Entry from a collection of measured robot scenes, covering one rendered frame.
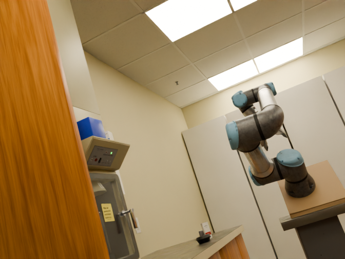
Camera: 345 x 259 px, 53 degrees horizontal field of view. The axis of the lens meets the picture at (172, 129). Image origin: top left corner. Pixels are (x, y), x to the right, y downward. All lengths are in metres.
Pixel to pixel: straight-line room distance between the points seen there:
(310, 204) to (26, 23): 1.56
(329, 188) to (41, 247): 1.34
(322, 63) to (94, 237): 4.15
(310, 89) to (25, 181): 3.56
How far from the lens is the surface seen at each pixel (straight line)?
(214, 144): 4.43
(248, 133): 1.40
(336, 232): 1.86
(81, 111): 1.65
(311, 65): 4.97
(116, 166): 1.67
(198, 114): 5.02
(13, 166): 1.55
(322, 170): 1.99
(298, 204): 1.86
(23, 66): 1.61
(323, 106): 4.37
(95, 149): 1.46
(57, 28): 1.85
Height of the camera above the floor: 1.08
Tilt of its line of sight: 15 degrees up
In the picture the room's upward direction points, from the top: 18 degrees counter-clockwise
